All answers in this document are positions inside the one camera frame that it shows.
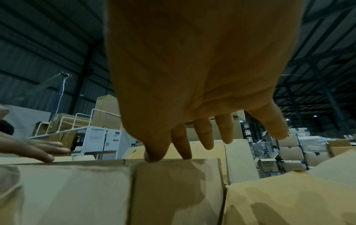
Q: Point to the person's left hand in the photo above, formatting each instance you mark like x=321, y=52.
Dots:
x=27, y=147

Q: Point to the person's right hand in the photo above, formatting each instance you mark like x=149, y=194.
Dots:
x=194, y=55

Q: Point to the carton with orange label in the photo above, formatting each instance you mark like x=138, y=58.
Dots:
x=83, y=193

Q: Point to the yellowish brown cardboard carton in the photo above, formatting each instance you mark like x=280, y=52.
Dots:
x=292, y=193

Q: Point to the stack of pale taped boxes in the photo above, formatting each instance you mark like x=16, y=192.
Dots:
x=292, y=149

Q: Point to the stack of orange-brown boxes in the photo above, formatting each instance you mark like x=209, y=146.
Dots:
x=339, y=147

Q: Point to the metal storage rack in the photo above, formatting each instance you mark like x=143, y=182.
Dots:
x=66, y=131

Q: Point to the white printed carton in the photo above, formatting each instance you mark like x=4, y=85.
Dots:
x=97, y=140

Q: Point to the tall brown shelf carton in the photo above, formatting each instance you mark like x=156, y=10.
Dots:
x=107, y=109

